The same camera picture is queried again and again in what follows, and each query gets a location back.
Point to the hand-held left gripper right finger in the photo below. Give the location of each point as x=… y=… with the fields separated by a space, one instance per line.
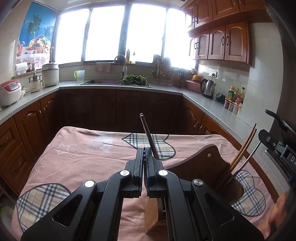
x=150 y=166

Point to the kitchen sink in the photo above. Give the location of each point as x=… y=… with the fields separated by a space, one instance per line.
x=101 y=82

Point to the plain wooden chopstick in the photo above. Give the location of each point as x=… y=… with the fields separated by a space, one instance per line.
x=244 y=150
x=245 y=142

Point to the single wall socket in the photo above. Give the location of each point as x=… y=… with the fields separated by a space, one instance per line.
x=212 y=74

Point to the kitchen window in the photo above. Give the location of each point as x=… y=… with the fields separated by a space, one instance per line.
x=104 y=34

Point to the tall yellowish bottle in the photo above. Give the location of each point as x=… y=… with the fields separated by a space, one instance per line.
x=128 y=56

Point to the large white cooker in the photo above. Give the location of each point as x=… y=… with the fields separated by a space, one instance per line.
x=50 y=75

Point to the green label oil bottle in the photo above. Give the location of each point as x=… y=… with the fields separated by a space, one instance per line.
x=231 y=93

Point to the metal chopstick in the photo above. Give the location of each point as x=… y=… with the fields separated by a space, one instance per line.
x=148 y=134
x=245 y=160

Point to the pink heart-print tablecloth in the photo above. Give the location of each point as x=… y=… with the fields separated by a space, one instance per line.
x=81 y=162

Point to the red label sauce bottle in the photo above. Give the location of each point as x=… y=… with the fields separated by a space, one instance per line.
x=240 y=97

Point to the steel electric kettle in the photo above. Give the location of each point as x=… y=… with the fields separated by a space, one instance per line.
x=208 y=89

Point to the green mug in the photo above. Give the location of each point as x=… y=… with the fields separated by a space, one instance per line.
x=220 y=97

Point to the pink dish cloth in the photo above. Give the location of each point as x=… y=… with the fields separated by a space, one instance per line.
x=103 y=67

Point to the green leafy vegetables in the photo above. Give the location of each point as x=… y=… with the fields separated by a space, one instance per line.
x=134 y=79

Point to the grey kitchen countertop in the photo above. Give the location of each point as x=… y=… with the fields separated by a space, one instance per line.
x=208 y=109

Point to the small white electric pot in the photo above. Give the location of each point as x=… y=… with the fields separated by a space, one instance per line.
x=35 y=84

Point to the spice jar set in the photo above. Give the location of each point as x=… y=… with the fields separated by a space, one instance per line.
x=232 y=107

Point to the dish rack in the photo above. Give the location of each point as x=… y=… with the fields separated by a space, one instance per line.
x=161 y=69

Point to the pink plastic basin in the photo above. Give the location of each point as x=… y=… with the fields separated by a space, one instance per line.
x=193 y=85

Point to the orange bowl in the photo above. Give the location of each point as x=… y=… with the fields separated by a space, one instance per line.
x=196 y=77

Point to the pink and white rice cooker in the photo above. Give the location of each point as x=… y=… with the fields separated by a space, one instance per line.
x=9 y=92

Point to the curved kitchen faucet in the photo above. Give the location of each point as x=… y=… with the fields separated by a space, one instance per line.
x=124 y=69

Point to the wooden utensil holder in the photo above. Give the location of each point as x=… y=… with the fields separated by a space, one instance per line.
x=203 y=162

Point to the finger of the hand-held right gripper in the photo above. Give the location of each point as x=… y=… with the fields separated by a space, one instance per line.
x=266 y=138

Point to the wooden base cabinets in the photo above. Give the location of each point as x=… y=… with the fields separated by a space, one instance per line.
x=104 y=109

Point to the tropical fruit poster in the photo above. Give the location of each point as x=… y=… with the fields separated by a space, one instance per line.
x=37 y=30

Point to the small dark-capped bottle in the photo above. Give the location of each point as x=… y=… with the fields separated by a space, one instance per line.
x=133 y=59

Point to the person's right hand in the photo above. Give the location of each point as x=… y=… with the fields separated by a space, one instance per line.
x=277 y=208

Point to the wooden wall cabinets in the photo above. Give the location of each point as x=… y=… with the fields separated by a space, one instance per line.
x=229 y=41

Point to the black wok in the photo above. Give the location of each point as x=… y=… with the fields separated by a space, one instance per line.
x=277 y=119

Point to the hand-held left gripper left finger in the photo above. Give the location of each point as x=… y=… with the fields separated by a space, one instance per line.
x=138 y=162

